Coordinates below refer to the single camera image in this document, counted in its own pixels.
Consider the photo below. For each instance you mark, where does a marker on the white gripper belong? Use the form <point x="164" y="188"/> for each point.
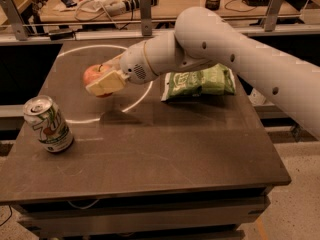
<point x="134" y="63"/>

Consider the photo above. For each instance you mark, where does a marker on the red apple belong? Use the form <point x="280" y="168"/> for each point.
<point x="93" y="72"/>

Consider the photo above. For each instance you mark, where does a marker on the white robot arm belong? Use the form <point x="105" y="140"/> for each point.
<point x="201" y="37"/>

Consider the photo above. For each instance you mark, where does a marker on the white 7up can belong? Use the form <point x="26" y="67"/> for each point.
<point x="44" y="116"/>

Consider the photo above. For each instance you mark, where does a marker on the green chip bag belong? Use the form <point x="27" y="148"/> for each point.
<point x="216" y="80"/>

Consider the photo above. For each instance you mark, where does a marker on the black mesh cup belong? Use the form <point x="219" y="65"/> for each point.
<point x="212" y="4"/>

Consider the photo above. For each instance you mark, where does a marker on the middle metal bracket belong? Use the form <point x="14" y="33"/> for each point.
<point x="145" y="15"/>

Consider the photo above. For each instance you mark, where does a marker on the metal bracket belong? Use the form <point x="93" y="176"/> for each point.
<point x="145" y="15"/>
<point x="14" y="19"/>
<point x="270" y="19"/>

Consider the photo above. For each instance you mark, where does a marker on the left metal bracket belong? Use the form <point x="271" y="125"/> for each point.
<point x="14" y="19"/>

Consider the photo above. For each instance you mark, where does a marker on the metal table drawer frame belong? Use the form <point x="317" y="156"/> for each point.
<point x="144" y="212"/>

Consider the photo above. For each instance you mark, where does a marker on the right metal bracket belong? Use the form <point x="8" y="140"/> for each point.
<point x="270" y="19"/>

